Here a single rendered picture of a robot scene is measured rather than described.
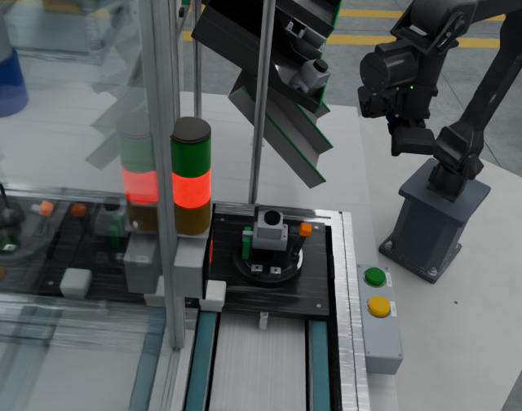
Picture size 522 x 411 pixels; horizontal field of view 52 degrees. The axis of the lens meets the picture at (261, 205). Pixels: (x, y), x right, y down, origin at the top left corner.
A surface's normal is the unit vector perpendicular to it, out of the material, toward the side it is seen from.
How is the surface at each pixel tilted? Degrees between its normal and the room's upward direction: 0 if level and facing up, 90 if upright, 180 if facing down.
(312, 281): 0
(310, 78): 78
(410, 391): 0
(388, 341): 0
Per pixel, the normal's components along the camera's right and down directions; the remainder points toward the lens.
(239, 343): 0.07, -0.72
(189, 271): -0.05, 0.69
